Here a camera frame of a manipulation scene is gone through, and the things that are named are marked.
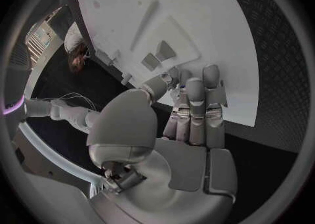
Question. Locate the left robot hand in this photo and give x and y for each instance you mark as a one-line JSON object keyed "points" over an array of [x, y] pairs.
{"points": [[172, 168]]}

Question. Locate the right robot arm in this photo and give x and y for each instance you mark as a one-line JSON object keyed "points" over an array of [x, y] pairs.
{"points": [[66, 112]]}

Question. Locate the white task board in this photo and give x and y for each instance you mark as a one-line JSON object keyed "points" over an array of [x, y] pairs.
{"points": [[172, 11]]}

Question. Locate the person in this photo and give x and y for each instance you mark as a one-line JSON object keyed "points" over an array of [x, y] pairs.
{"points": [[73, 38]]}

